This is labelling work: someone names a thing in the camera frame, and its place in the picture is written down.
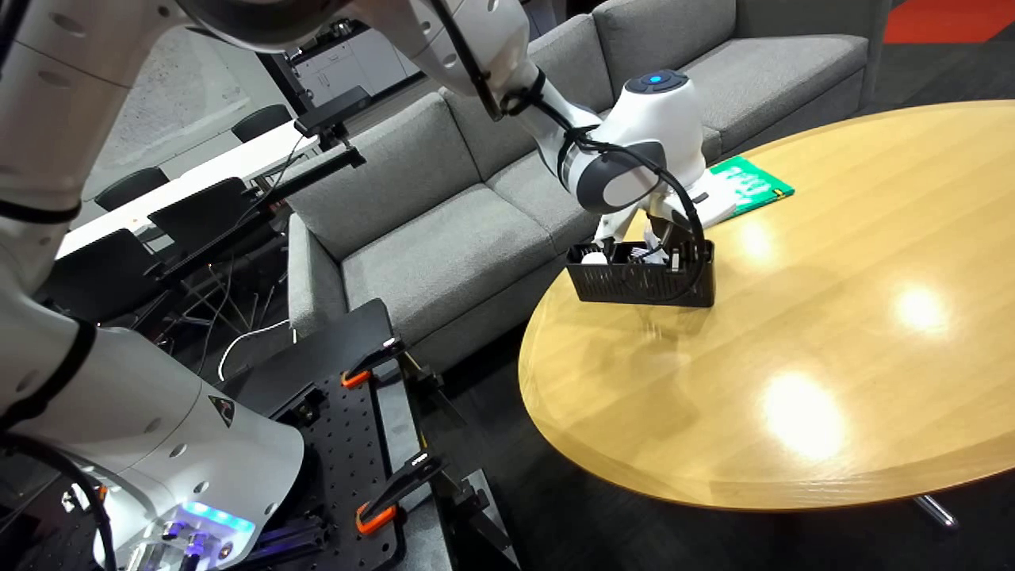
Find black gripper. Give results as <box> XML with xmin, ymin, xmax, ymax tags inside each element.
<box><xmin>637</xmin><ymin>212</ymin><xmax>693</xmax><ymax>253</ymax></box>

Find black rectangular basket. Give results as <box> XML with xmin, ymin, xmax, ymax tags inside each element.
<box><xmin>569</xmin><ymin>240</ymin><xmax>714</xmax><ymax>307</ymax></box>

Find white items in basket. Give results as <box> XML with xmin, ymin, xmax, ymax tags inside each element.
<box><xmin>578</xmin><ymin>244</ymin><xmax>678</xmax><ymax>265</ymax></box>

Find green and white booklet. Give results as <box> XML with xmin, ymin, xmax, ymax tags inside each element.
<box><xmin>693</xmin><ymin>155</ymin><xmax>793</xmax><ymax>226</ymax></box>

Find oval wooden table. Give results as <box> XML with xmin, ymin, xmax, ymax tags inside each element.
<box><xmin>517</xmin><ymin>97</ymin><xmax>1015</xmax><ymax>511</ymax></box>

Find grey sofa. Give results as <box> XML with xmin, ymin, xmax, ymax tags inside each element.
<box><xmin>288</xmin><ymin>0</ymin><xmax>891</xmax><ymax>371</ymax></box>

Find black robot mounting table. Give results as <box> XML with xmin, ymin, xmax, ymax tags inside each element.
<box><xmin>227</xmin><ymin>301</ymin><xmax>521</xmax><ymax>571</ymax></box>

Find orange handled clamp upper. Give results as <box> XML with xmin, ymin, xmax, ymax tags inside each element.
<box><xmin>341</xmin><ymin>336</ymin><xmax>439</xmax><ymax>391</ymax></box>

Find orange handled clamp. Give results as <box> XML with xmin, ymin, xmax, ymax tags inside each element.
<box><xmin>353</xmin><ymin>451</ymin><xmax>496</xmax><ymax>535</ymax></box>
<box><xmin>341</xmin><ymin>336</ymin><xmax>439</xmax><ymax>391</ymax></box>

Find orange handled clamp lower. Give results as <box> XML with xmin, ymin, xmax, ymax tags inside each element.
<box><xmin>353</xmin><ymin>451</ymin><xmax>496</xmax><ymax>535</ymax></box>

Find black camera on stand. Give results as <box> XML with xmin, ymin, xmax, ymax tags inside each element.
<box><xmin>251</xmin><ymin>88</ymin><xmax>367</xmax><ymax>203</ymax></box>

